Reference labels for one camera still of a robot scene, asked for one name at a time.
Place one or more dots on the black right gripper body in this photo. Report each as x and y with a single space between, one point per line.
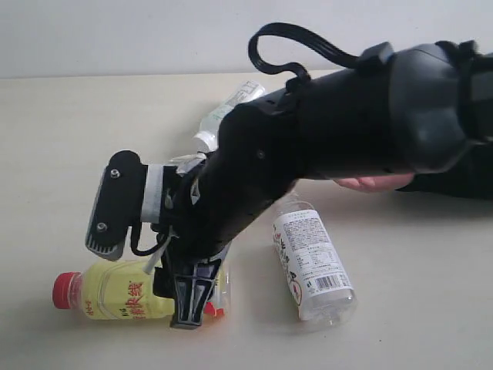
255 163

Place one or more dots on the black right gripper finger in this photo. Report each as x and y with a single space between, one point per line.
201 289

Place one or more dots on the yellow label bottle red cap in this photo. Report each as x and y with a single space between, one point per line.
108 290

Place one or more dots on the clear bottle white text label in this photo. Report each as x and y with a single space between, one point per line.
316 278

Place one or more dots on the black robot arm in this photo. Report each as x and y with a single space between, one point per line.
385 112

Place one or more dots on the person's open hand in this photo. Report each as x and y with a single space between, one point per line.
376 184

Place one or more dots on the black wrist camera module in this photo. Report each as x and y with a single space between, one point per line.
116 212

